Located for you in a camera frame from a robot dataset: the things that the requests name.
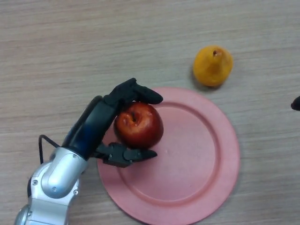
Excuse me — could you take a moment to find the pink round plate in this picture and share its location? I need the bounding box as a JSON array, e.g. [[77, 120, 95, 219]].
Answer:
[[97, 87, 241, 219]]

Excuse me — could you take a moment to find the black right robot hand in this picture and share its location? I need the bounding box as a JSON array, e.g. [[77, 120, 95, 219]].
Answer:
[[290, 95, 300, 111]]

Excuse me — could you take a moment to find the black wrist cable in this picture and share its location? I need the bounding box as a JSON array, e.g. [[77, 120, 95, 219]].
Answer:
[[38, 135, 59, 164]]

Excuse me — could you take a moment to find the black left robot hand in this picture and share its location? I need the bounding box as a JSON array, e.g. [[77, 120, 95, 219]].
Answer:
[[60, 77, 164, 168]]

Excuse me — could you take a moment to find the red apple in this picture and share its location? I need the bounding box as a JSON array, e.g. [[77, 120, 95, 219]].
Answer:
[[113, 102, 164, 149]]

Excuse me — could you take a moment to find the yellow pear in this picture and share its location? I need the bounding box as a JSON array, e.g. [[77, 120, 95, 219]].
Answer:
[[193, 45, 234, 87]]

